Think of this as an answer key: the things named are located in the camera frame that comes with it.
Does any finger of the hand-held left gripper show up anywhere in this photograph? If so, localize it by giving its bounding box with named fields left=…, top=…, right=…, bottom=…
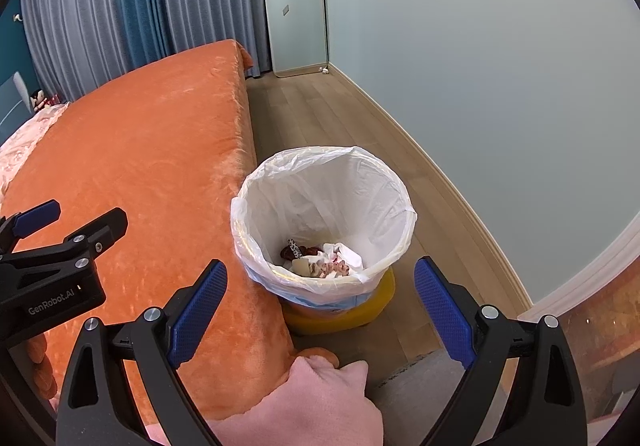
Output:
left=0, top=200, right=62, bottom=251
left=0, top=207, right=128, bottom=279

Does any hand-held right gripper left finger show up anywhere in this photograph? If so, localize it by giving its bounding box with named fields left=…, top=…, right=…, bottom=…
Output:
left=57, top=260, right=228, bottom=446

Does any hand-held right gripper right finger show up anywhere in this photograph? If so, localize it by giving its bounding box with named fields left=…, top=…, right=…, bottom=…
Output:
left=414, top=256, right=588, bottom=446

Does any white plastic packet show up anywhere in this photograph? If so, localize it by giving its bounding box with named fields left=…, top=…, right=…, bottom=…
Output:
left=320, top=242, right=365, bottom=271

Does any pink scrunchie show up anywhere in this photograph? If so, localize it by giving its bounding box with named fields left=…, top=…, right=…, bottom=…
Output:
left=310, top=261, right=351, bottom=279

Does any white-lined yellow trash bin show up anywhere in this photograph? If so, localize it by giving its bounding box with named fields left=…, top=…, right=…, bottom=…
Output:
left=230, top=146, right=417, bottom=337

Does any pink quilt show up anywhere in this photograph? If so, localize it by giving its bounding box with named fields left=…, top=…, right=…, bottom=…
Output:
left=0, top=103, right=68, bottom=197

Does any grey floor mat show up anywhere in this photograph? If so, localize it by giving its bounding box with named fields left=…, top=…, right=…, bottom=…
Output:
left=370, top=351, right=466, bottom=446

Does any orange bed blanket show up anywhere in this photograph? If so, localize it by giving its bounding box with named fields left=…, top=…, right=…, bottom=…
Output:
left=0, top=40, right=296, bottom=427

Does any blue padded headboard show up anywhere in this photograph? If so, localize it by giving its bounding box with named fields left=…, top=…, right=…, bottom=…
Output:
left=0, top=72, right=28, bottom=147

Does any person's pink fleece clothing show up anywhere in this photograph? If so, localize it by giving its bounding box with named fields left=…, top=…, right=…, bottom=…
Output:
left=147, top=356, right=385, bottom=446

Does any standing floor mirror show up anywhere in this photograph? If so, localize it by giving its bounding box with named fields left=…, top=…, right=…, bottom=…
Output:
left=260, top=0, right=330, bottom=78

